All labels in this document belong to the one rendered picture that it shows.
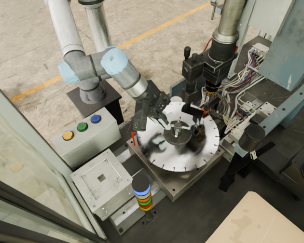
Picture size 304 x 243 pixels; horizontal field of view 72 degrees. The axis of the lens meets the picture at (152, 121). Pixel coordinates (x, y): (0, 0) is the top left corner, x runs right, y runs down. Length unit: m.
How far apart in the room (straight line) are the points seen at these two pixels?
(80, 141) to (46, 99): 1.67
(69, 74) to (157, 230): 0.67
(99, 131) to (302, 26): 0.78
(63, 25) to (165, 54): 2.08
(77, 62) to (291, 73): 0.62
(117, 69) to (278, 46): 0.44
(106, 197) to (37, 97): 1.99
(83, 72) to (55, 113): 1.69
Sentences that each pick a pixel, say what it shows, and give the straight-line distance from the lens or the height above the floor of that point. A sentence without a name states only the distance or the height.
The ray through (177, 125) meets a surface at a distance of 0.81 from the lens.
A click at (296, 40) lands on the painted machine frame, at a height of 1.35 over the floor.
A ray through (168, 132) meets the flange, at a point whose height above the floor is 0.96.
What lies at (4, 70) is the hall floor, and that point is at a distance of 3.27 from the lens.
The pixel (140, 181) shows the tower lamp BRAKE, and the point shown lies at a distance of 0.54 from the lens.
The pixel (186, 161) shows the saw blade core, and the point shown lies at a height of 0.95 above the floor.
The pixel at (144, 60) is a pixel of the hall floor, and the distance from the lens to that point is 2.71.
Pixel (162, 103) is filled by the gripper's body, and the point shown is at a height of 1.10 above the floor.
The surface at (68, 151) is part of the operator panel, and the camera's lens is 0.96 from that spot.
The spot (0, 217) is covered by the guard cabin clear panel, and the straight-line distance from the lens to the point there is 0.33.
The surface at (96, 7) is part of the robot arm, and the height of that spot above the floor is 1.24.
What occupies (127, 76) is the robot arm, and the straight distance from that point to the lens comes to 0.64.
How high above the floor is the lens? 1.67
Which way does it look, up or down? 54 degrees down
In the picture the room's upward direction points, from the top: 4 degrees counter-clockwise
